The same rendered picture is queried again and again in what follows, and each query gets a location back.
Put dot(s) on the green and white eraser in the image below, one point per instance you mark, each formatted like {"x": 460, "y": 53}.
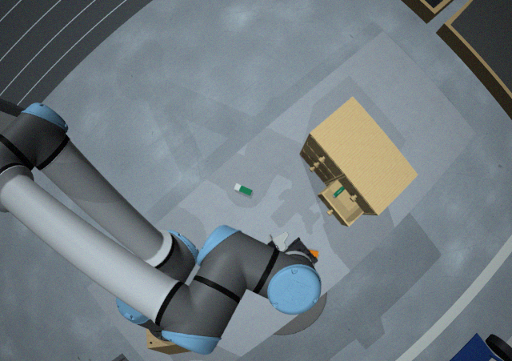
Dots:
{"x": 243, "y": 189}

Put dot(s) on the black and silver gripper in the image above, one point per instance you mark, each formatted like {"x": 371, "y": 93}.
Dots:
{"x": 279, "y": 243}

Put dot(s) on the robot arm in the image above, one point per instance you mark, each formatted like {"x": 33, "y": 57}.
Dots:
{"x": 193, "y": 317}

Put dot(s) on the tan wooden chest of drawers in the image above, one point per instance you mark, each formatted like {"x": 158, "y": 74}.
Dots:
{"x": 364, "y": 154}

